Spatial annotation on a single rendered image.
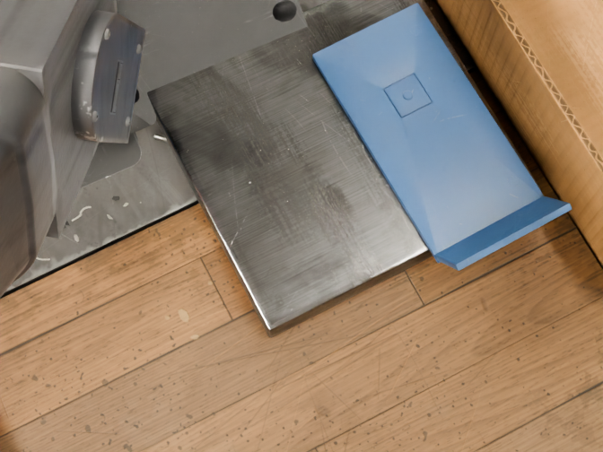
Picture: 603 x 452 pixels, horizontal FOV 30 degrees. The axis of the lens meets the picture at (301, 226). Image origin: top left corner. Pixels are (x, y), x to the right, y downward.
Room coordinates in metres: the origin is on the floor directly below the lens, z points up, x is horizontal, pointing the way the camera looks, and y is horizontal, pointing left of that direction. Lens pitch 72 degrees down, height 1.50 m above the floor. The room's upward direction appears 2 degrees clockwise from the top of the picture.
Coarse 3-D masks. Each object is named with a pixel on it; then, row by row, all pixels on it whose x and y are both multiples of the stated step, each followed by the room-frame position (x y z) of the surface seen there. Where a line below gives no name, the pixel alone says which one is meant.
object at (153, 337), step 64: (512, 128) 0.26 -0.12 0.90; (128, 256) 0.17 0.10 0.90; (192, 256) 0.18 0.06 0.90; (512, 256) 0.18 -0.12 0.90; (576, 256) 0.18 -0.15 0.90; (0, 320) 0.13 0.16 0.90; (64, 320) 0.14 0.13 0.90; (128, 320) 0.14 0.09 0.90; (192, 320) 0.14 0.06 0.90; (256, 320) 0.14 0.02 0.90; (320, 320) 0.14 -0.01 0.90; (384, 320) 0.14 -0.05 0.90; (448, 320) 0.14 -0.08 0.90; (512, 320) 0.15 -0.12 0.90; (576, 320) 0.15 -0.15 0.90; (0, 384) 0.10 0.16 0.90; (64, 384) 0.10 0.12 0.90; (128, 384) 0.10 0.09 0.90; (192, 384) 0.10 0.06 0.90; (256, 384) 0.11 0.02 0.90; (320, 384) 0.11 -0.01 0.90; (384, 384) 0.11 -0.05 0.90; (448, 384) 0.11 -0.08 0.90; (512, 384) 0.11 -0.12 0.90; (576, 384) 0.11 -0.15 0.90; (0, 448) 0.07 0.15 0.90; (64, 448) 0.07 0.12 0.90; (128, 448) 0.07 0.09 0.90; (192, 448) 0.07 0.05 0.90; (256, 448) 0.07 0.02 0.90; (320, 448) 0.07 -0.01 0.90; (384, 448) 0.07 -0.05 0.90; (448, 448) 0.07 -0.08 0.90; (512, 448) 0.08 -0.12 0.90; (576, 448) 0.08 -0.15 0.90
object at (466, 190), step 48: (336, 48) 0.30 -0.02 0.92; (384, 48) 0.30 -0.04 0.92; (432, 48) 0.30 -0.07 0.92; (336, 96) 0.27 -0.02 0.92; (384, 96) 0.27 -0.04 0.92; (432, 96) 0.27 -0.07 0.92; (384, 144) 0.24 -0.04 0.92; (432, 144) 0.24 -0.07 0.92; (480, 144) 0.24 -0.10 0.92; (432, 192) 0.21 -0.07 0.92; (480, 192) 0.21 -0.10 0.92; (528, 192) 0.21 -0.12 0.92; (432, 240) 0.18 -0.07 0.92; (480, 240) 0.18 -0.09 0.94
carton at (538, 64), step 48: (480, 0) 0.31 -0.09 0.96; (528, 0) 0.34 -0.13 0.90; (576, 0) 0.34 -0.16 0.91; (480, 48) 0.30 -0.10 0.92; (528, 48) 0.28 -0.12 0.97; (576, 48) 0.31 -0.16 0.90; (528, 96) 0.26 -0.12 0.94; (576, 96) 0.28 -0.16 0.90; (528, 144) 0.25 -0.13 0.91; (576, 144) 0.23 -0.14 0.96; (576, 192) 0.21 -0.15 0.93
